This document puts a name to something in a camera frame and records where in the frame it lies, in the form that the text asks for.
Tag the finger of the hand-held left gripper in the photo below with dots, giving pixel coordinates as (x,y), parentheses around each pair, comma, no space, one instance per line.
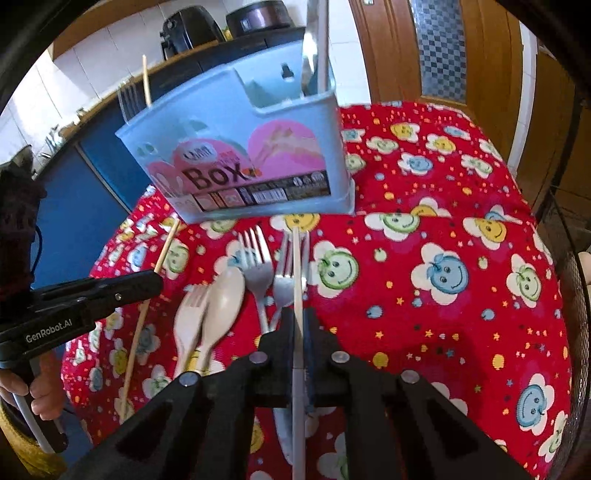
(92,285)
(134,293)

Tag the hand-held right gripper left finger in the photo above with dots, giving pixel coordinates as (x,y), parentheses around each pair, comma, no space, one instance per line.
(287,350)

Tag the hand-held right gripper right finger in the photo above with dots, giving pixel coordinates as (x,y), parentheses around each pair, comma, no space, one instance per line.
(310,360)

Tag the wooden chopstick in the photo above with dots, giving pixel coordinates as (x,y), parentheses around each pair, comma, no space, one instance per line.
(147,83)
(152,286)

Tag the small steel fork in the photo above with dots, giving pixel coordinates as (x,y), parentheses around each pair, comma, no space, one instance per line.
(255,272)
(284,290)

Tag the beige plastic fork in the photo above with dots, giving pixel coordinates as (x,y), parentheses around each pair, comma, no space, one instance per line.
(191,314)

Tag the white chopstick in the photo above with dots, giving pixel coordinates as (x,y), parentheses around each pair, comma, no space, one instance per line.
(299,286)

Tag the beige plastic spoon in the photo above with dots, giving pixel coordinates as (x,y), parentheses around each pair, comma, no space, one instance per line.
(226,295)

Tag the light blue utensil box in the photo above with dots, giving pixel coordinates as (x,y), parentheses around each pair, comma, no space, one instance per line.
(231,138)

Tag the large steel fork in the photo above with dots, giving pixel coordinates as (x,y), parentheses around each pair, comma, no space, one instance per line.
(130,99)

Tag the person's left hand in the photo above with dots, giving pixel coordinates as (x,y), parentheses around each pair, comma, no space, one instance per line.
(48,387)

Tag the blue kitchen base cabinet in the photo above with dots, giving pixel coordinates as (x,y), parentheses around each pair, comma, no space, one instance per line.
(92,207)

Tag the yellow cloth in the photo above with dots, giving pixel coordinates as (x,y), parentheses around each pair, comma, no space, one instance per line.
(18,447)

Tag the black air fryer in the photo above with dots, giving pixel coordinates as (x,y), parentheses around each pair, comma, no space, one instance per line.
(189,30)

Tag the black metal rack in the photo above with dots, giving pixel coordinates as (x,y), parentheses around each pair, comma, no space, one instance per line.
(572,277)

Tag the dark rice cooker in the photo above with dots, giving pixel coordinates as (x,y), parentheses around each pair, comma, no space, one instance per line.
(258,18)

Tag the wooden door with glass panel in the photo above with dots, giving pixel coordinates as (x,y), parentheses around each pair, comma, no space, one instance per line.
(485,46)

